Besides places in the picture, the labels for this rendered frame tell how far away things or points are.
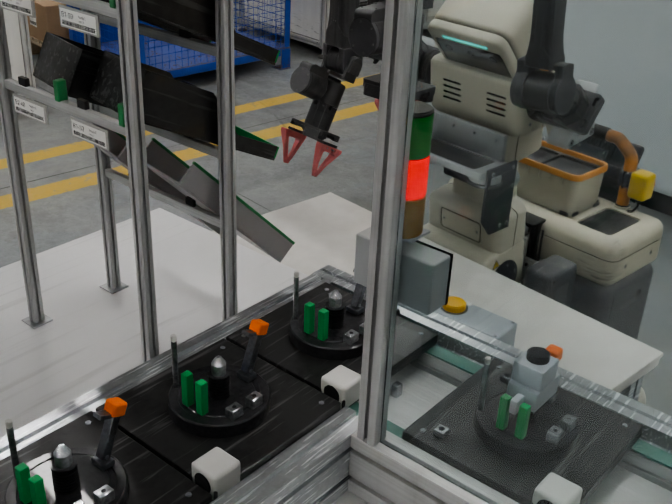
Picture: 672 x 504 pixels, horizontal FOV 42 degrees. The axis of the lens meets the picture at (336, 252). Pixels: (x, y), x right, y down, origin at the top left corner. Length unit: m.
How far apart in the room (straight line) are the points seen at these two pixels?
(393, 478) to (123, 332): 0.63
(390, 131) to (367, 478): 0.50
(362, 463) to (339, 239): 0.80
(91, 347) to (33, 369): 0.11
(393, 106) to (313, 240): 0.98
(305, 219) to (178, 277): 0.38
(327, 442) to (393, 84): 0.49
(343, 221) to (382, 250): 0.98
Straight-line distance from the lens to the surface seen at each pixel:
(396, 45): 0.94
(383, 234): 1.01
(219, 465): 1.11
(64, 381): 1.50
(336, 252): 1.86
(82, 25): 1.25
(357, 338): 1.32
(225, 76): 1.30
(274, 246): 1.52
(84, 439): 1.20
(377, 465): 1.20
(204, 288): 1.72
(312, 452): 1.17
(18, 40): 5.42
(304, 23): 6.75
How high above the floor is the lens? 1.72
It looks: 28 degrees down
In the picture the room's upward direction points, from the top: 3 degrees clockwise
